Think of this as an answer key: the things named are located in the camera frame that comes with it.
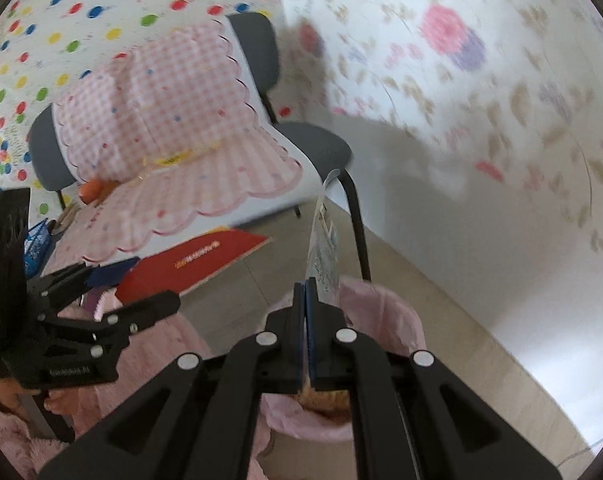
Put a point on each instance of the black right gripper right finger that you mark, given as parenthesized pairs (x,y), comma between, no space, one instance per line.
(341,358)

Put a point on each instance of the pink trash bag bin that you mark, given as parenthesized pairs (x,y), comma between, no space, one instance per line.
(375,311)

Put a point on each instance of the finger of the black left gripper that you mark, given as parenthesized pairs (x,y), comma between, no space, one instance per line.
(101,272)
(144,313)

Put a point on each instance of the red paper package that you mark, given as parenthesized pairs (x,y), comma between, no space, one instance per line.
(185,267)

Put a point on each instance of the grey padded chair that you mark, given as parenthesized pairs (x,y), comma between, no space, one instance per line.
(326,150)

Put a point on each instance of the yellow snack wrapper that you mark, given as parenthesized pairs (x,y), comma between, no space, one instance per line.
(183,157)

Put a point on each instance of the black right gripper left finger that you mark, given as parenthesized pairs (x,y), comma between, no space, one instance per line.
(229,389)

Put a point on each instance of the blue mesh basket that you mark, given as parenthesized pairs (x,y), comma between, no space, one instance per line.
(36,246)

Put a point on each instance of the pink checkered cloth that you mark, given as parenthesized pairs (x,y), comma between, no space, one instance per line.
(190,89)

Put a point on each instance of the clear plastic wrapper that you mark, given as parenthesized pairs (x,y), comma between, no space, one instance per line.
(322,262)

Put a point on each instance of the polka dot wall cloth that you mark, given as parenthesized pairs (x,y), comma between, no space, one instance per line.
(47,46)

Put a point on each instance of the orange fruit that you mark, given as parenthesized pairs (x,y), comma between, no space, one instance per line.
(93,191)

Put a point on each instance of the floral wall cloth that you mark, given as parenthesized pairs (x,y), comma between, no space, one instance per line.
(515,87)

